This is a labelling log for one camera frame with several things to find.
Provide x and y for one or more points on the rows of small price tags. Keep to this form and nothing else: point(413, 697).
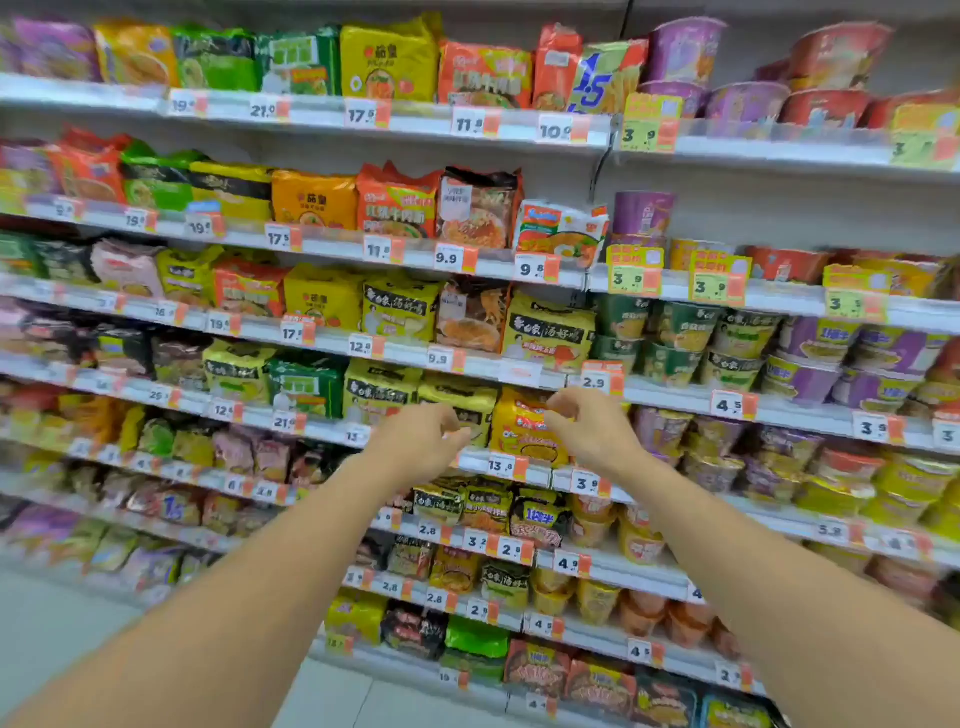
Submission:
point(360, 114)

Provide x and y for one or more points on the white noodle shelf unit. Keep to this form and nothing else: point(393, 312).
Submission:
point(787, 202)

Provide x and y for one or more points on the rows of instant noodle cups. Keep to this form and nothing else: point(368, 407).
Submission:
point(682, 49)

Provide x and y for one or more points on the person's left hand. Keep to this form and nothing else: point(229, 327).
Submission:
point(412, 446)

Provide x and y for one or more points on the person's right forearm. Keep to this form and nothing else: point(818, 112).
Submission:
point(787, 622)

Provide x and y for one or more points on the person's left forearm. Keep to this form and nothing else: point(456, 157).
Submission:
point(225, 615)

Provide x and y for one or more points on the person's right hand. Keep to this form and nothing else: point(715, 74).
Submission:
point(600, 435)

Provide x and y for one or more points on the rows of instant noodle packets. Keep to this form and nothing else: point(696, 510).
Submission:
point(390, 64)

